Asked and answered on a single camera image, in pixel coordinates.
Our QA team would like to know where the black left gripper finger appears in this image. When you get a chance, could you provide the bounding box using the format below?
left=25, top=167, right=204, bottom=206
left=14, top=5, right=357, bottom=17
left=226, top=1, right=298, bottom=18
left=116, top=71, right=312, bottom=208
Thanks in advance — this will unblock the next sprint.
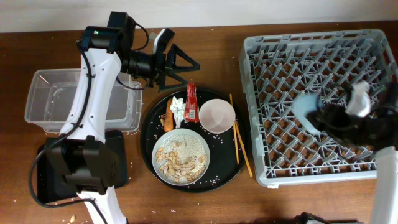
left=169, top=44, right=200, bottom=72
left=159, top=73, right=188, bottom=91

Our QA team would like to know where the light blue cup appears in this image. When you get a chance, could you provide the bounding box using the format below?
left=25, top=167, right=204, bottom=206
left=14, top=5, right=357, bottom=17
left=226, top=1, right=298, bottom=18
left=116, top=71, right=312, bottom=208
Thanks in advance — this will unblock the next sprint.
left=292, top=94, right=323, bottom=134

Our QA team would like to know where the pink bowl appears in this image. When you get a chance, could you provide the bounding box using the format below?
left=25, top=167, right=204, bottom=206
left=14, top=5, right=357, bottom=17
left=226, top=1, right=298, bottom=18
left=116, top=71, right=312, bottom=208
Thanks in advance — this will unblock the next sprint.
left=198, top=99, right=236, bottom=134

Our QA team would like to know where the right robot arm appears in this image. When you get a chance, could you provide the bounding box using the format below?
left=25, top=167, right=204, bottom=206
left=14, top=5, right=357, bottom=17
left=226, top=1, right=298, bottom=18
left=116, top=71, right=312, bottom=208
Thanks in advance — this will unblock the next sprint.
left=304, top=83, right=397, bottom=224

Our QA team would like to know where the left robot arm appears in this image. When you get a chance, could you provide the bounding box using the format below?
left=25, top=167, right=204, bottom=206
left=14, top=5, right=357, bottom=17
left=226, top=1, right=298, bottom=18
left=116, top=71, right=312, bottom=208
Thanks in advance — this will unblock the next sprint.
left=39, top=12, right=200, bottom=223

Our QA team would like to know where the grey dishwasher rack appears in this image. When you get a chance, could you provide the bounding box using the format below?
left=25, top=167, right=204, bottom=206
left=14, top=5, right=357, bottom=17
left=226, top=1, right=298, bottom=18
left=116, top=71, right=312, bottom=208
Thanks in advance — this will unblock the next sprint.
left=239, top=29, right=397, bottom=187

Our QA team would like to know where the crumpled white tissue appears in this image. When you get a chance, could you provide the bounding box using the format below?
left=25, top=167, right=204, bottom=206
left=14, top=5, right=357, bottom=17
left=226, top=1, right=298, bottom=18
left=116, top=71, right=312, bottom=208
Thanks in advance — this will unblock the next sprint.
left=169, top=96, right=186, bottom=129

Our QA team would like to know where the orange carrot piece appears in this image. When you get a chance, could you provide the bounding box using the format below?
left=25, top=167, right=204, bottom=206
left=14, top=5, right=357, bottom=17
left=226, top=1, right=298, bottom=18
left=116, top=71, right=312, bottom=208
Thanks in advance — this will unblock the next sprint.
left=164, top=98, right=174, bottom=132

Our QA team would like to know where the red snack wrapper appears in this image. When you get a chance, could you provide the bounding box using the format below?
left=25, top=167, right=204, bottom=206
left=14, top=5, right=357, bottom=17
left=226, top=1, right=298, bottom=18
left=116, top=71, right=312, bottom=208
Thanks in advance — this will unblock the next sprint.
left=185, top=83, right=199, bottom=123

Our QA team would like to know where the black round tray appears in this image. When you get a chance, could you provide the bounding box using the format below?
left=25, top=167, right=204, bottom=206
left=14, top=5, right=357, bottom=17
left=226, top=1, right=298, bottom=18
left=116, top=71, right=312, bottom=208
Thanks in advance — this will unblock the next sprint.
left=141, top=90, right=245, bottom=193

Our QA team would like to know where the grey bowl with rice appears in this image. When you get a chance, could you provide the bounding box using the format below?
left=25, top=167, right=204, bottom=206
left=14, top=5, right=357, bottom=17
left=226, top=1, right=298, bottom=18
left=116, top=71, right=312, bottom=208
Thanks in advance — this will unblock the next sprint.
left=152, top=129, right=211, bottom=187

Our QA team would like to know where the clear plastic bin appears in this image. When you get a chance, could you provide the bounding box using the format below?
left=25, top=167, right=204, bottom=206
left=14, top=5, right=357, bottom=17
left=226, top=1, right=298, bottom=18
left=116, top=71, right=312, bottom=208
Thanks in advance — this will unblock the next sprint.
left=24, top=68, right=142, bottom=133

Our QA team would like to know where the black rectangular bin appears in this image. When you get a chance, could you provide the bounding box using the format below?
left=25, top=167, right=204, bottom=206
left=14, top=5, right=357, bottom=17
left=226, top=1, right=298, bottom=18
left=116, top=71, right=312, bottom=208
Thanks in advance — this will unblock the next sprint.
left=37, top=130, right=128, bottom=203

